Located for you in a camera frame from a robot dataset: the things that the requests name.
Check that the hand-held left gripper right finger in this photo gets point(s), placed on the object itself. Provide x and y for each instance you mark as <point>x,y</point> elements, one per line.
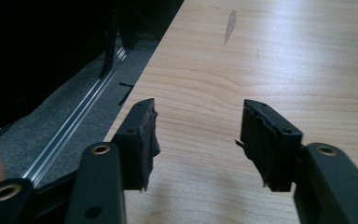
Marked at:
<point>270,146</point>

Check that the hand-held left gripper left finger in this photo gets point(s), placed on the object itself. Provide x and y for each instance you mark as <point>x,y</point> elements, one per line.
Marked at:
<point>136,146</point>

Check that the black tape strip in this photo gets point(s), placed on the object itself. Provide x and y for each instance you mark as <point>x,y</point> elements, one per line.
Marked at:
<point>126,93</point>

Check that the aluminium floor rail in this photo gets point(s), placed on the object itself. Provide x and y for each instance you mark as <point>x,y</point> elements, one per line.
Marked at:
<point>74,118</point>

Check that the black stand post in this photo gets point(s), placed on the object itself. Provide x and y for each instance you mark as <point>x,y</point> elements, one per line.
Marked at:
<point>109,46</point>

